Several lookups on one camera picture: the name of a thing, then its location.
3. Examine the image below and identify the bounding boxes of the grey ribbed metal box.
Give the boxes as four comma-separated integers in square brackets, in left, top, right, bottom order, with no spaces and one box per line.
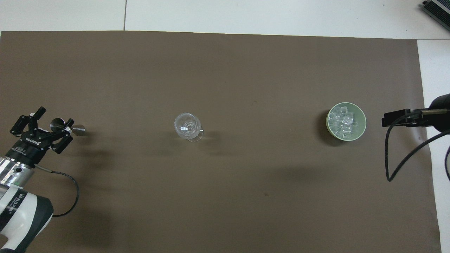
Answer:
[421,0,450,27]

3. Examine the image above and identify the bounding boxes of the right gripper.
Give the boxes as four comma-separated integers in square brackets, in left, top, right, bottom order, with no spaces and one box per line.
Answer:
[424,93,450,134]

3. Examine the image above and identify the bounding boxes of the clear ice cubes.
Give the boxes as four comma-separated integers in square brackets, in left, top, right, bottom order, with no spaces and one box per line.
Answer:
[329,105,360,137]

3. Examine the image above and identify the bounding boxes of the green bowl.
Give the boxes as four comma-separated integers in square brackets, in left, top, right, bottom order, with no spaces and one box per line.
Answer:
[326,102,367,142]

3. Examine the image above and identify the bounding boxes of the small silver metal cup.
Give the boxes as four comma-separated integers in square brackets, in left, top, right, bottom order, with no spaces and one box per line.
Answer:
[50,118,86,136]

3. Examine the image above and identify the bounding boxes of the clear wine glass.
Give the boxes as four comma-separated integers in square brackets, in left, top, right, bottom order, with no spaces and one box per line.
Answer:
[174,112,205,142]

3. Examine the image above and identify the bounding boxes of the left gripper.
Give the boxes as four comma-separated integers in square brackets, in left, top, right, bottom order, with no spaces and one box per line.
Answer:
[5,106,75,167]

